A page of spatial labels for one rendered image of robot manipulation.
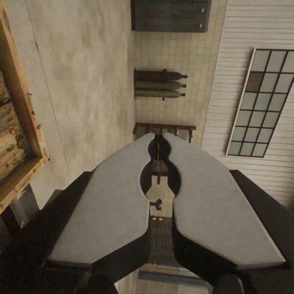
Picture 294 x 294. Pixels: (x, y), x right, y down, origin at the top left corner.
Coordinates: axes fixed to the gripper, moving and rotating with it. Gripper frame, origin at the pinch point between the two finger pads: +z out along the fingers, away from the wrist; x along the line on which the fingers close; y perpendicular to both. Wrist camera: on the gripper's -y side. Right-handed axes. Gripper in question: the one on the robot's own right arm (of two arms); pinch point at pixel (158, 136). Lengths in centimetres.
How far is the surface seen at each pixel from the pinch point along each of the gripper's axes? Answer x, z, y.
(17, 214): -21.7, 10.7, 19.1
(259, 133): 356, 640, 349
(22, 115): -17.7, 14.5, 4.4
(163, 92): 25, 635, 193
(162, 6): 20, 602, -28
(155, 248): -14, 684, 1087
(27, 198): -21.4, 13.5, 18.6
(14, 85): -17.3, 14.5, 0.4
